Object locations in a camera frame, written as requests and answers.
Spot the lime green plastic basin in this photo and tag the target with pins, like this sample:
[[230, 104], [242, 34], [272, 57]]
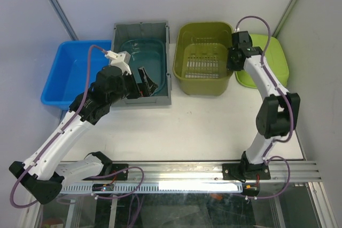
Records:
[[275, 58]]

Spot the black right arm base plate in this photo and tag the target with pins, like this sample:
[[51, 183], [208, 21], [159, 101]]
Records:
[[243, 172]]

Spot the grey plastic crate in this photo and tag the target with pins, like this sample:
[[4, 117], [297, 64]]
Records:
[[131, 31]]

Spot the left aluminium corner post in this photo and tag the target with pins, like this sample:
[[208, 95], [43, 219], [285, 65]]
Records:
[[64, 19]]

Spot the white slotted cable duct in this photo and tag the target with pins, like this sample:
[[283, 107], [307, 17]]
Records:
[[160, 187]]

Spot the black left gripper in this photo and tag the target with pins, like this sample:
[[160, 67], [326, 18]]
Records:
[[146, 88]]

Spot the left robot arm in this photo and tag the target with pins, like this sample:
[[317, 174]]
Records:
[[41, 175]]

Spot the olive green slotted basket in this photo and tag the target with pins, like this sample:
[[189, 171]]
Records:
[[201, 57]]

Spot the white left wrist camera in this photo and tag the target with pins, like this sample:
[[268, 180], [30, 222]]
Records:
[[120, 60]]

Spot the blue plastic tub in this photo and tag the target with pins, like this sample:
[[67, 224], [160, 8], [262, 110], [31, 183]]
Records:
[[68, 73]]

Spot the right aluminium corner post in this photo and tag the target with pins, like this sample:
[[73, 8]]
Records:
[[284, 18]]

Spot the aluminium corner post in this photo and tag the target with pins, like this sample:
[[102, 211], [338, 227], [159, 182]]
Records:
[[64, 19], [284, 18]]

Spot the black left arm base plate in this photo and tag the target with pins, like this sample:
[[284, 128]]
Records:
[[123, 176]]

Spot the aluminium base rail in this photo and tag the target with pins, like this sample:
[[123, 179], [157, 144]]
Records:
[[211, 171]]

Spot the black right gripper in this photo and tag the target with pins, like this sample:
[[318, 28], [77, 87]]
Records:
[[229, 65]]

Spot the teal transparent tub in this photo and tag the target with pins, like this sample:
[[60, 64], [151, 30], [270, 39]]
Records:
[[150, 54]]

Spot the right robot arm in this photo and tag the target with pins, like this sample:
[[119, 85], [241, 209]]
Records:
[[277, 116]]

